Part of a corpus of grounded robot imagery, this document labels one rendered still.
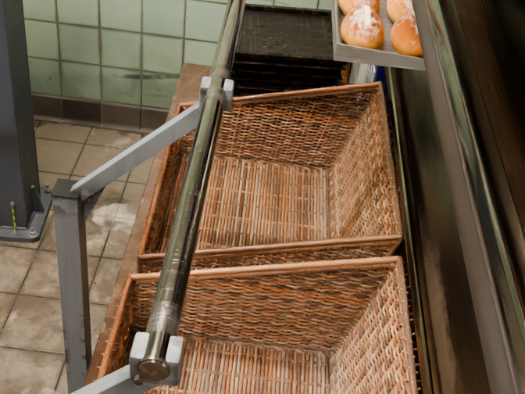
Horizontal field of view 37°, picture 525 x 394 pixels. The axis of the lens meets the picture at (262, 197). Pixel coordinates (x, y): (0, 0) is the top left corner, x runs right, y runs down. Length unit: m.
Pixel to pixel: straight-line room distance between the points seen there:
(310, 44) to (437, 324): 1.06
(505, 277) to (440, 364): 0.61
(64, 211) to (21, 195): 1.28
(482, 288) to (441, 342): 0.60
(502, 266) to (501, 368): 0.06
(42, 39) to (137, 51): 0.35
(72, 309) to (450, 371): 0.68
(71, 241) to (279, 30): 0.97
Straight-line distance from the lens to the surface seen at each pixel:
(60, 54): 3.03
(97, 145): 3.02
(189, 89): 2.24
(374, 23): 1.19
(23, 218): 2.60
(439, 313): 1.11
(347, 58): 1.17
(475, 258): 0.51
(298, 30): 2.06
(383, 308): 1.34
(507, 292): 0.46
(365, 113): 1.86
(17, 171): 2.48
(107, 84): 3.04
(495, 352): 0.46
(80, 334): 1.45
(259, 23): 2.08
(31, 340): 2.31
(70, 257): 1.32
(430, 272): 1.18
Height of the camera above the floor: 1.72
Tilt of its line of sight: 38 degrees down
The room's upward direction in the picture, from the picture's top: 7 degrees clockwise
